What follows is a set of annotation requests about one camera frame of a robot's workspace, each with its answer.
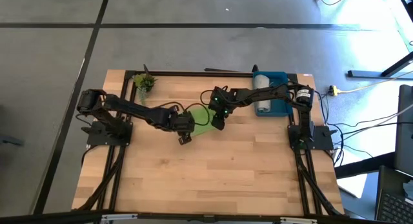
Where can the green artificial potted plant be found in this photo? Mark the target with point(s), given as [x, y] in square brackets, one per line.
[144, 83]

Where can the yellow power strip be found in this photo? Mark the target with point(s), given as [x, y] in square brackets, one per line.
[333, 90]

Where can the teal fabric basket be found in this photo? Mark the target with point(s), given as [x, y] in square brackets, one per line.
[277, 78]

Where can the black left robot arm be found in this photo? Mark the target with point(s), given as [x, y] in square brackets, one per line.
[129, 107]

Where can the black camera mount rail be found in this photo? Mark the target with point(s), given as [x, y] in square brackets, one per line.
[206, 217]

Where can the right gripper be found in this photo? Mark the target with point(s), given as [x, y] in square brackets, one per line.
[222, 101]

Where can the grey waffle microfiber towel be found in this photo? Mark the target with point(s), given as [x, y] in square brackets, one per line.
[262, 82]

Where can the black laptop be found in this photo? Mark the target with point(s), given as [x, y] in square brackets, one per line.
[395, 201]

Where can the green microfiber towel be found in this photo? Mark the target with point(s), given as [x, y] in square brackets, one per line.
[201, 120]

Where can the black desk leg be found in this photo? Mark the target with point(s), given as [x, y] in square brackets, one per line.
[380, 72]
[364, 166]

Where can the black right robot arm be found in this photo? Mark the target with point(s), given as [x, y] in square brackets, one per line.
[274, 91]

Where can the grey monitor back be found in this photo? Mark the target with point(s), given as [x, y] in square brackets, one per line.
[405, 130]

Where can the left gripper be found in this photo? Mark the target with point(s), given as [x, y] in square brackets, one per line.
[182, 122]

